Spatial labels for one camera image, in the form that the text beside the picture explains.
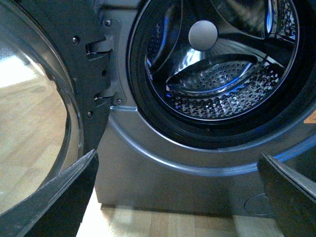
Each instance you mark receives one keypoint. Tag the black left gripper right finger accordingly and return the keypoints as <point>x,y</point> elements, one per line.
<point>292,197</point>

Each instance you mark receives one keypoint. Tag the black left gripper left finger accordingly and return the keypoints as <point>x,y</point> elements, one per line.
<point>57,208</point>

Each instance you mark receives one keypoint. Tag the washing machine glass door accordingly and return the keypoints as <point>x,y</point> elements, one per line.
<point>51,75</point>

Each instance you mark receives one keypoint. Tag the silver front-load washing machine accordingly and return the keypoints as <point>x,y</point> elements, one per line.
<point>153,159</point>

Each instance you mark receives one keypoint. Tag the orange warning sticker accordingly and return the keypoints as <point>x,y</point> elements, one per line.
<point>311,119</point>

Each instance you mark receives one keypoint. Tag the stainless steel washer drum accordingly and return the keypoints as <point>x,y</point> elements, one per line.
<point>213,60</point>

